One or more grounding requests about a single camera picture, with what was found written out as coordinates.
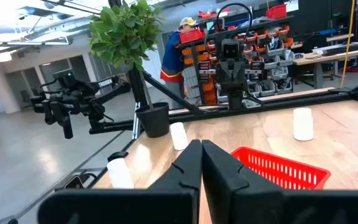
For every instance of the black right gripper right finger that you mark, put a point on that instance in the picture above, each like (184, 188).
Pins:
(244, 205)

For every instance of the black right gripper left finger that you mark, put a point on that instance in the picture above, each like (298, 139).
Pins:
(166, 205)

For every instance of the white pill bottle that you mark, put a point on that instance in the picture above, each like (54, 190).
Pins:
(303, 124)
(179, 137)
(120, 174)

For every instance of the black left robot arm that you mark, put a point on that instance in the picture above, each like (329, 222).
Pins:
(235, 101)

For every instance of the red plastic slotted basket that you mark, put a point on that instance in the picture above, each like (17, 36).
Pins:
(278, 169)

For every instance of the storage rack with orange bins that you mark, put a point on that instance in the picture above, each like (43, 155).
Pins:
(259, 62)

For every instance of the red storage bin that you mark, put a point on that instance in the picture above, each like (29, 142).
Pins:
(191, 36)
(276, 12)

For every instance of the person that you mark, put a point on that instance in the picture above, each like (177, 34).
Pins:
(171, 59)

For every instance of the wooden workbench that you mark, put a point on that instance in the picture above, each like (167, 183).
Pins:
(322, 57)

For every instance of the green potted plant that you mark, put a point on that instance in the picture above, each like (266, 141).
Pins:
(126, 31)

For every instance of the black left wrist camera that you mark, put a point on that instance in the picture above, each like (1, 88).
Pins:
(230, 49)

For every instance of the black metal rig frame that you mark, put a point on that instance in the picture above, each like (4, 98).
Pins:
(291, 102)

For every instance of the black frame clamp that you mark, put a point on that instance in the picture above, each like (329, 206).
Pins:
(117, 156)

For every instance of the black table-level camera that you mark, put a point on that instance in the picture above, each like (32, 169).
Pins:
(75, 182)

